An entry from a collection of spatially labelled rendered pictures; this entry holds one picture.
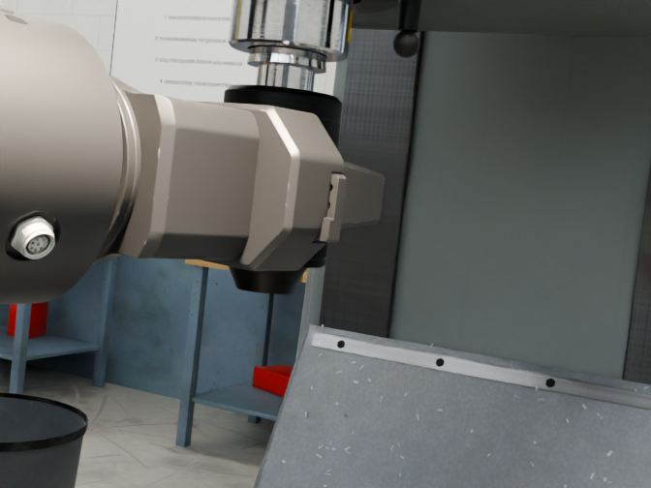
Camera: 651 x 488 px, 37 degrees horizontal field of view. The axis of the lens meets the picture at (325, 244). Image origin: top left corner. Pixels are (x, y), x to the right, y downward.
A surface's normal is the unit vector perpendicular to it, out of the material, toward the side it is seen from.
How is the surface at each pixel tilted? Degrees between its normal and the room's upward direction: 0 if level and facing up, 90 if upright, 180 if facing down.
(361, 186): 91
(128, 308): 90
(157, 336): 90
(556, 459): 63
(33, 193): 99
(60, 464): 94
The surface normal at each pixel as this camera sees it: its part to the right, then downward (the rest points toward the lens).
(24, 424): -0.11, -0.03
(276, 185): -0.65, -0.02
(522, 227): -0.44, 0.00
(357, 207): 0.75, 0.13
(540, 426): -0.33, -0.44
